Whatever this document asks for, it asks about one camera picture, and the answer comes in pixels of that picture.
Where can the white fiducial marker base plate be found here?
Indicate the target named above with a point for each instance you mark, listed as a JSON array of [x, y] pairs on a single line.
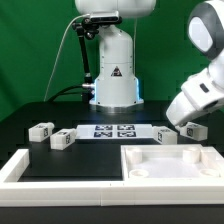
[[115, 131]]

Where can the white square tabletop panel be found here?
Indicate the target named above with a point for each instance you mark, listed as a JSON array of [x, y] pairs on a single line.
[[186, 161]]

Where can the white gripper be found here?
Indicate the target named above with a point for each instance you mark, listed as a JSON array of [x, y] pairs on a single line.
[[199, 96]]

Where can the grey camera on mount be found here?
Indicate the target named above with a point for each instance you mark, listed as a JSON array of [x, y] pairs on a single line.
[[105, 17]]

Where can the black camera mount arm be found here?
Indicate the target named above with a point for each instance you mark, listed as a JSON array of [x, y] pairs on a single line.
[[84, 50]]

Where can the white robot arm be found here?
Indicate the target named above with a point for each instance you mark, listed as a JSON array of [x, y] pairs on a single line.
[[116, 87]]

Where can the white U-shaped obstacle fence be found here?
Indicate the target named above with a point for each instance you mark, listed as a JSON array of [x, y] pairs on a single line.
[[15, 193]]

